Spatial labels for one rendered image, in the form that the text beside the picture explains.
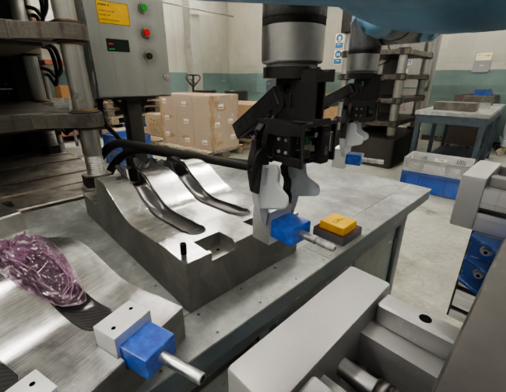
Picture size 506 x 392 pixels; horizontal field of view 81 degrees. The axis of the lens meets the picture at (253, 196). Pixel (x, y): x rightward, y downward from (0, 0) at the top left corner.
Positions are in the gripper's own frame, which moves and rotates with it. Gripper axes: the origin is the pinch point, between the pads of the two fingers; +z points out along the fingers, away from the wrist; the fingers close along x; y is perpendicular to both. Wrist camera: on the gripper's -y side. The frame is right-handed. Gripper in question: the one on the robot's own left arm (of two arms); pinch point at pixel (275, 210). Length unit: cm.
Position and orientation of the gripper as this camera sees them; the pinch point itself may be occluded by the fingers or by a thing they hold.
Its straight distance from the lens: 45.5
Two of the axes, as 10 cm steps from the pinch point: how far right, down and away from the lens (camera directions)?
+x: 7.3, -2.5, 6.4
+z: 0.0, 9.3, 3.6
